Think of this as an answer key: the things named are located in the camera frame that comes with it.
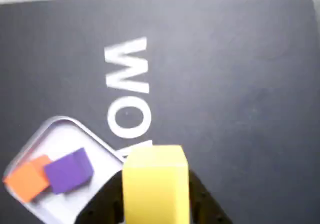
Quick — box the black mat with WOWROBO print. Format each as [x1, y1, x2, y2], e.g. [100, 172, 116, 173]
[0, 0, 320, 224]

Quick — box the purple cube block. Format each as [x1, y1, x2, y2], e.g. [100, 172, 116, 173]
[44, 147, 95, 195]

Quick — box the orange cube block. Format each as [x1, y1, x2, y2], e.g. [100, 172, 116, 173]
[2, 154, 53, 203]

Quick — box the yellow cube block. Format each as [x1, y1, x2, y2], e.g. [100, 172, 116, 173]
[121, 144, 190, 224]

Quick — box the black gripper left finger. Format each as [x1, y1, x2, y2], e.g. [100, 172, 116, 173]
[74, 170, 125, 224]

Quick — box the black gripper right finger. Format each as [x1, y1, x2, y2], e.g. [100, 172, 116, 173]
[187, 170, 235, 224]

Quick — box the white rectangular tray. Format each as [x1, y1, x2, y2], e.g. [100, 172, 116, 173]
[3, 115, 126, 224]

